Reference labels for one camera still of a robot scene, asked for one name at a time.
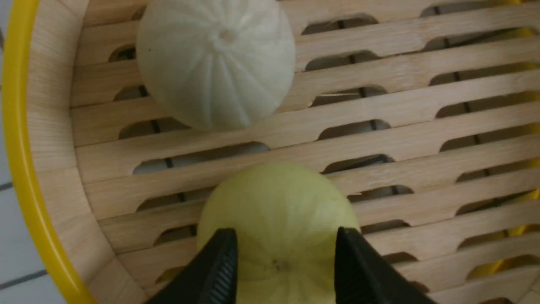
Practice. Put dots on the yellow steamed bun front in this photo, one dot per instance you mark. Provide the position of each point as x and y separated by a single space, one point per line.
286 218

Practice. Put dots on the yellow-rimmed bamboo steamer basket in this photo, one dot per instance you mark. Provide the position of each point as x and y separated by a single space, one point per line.
425 113

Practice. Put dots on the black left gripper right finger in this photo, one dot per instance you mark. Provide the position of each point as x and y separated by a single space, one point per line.
362 276

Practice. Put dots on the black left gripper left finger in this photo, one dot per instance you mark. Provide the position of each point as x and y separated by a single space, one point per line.
210 278

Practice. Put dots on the white steamed bun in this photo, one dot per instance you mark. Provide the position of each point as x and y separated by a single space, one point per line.
216 65

